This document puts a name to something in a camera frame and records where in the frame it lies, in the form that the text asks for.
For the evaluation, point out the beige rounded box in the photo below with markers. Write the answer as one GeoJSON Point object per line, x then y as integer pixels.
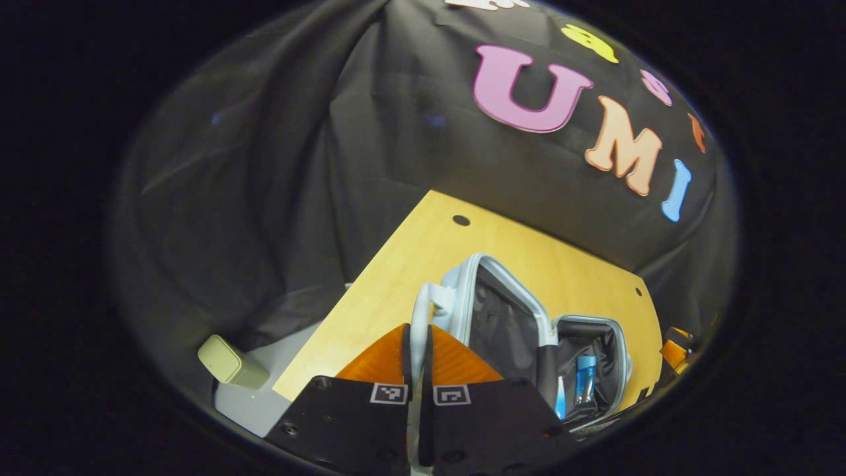
{"type": "Point", "coordinates": [228, 360]}

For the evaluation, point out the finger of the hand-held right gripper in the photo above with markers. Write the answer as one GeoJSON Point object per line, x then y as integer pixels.
{"type": "Point", "coordinates": [675, 354]}

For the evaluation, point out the blue skin care bottle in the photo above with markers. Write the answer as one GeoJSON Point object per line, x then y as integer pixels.
{"type": "Point", "coordinates": [585, 380]}

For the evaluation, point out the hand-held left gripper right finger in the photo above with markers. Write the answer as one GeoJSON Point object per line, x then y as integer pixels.
{"type": "Point", "coordinates": [428, 360]}

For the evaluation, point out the light blue suitcase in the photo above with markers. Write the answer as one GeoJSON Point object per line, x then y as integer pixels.
{"type": "Point", "coordinates": [502, 324]}

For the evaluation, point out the blue skin care tube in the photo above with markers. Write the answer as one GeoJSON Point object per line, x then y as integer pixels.
{"type": "Point", "coordinates": [560, 400]}

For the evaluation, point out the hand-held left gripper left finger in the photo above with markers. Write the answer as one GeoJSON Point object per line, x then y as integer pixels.
{"type": "Point", "coordinates": [405, 360]}

